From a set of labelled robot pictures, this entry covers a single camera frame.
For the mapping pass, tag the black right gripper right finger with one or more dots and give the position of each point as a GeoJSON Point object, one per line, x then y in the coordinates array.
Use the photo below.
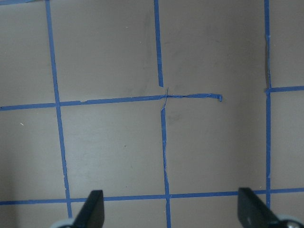
{"type": "Point", "coordinates": [252, 212]}

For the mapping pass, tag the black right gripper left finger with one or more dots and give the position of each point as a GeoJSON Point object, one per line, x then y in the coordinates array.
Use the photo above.
{"type": "Point", "coordinates": [91, 214]}

